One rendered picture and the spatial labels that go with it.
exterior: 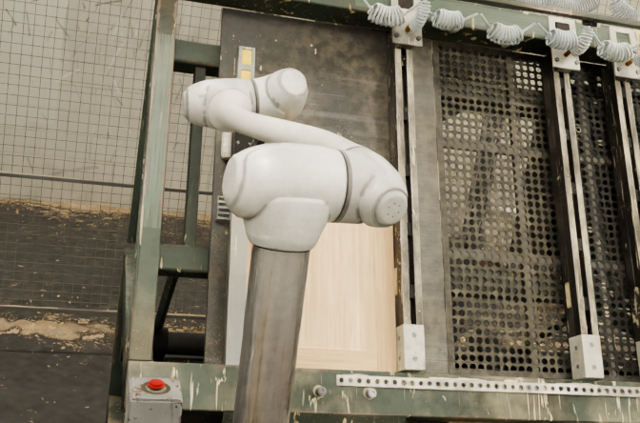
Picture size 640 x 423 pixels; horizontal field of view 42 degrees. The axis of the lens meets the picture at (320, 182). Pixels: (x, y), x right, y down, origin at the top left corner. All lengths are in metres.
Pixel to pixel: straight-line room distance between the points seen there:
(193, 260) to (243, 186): 1.01
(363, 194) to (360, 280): 0.99
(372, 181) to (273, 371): 0.37
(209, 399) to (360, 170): 0.97
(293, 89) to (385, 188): 0.56
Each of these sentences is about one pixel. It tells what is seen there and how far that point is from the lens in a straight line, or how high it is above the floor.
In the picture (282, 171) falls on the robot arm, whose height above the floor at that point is 1.56.
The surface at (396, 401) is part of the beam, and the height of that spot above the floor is 0.84.
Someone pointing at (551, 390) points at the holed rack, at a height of 0.88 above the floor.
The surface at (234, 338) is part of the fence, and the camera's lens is 2.25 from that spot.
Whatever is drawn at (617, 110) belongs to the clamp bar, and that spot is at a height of 1.67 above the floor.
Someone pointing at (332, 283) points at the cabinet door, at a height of 1.09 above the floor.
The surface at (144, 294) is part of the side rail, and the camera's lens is 2.23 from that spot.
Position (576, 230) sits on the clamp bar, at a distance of 2.72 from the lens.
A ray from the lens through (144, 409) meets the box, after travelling 1.97.
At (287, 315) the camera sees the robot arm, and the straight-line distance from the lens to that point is 1.43.
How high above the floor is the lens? 1.81
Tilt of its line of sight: 11 degrees down
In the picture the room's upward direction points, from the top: 9 degrees clockwise
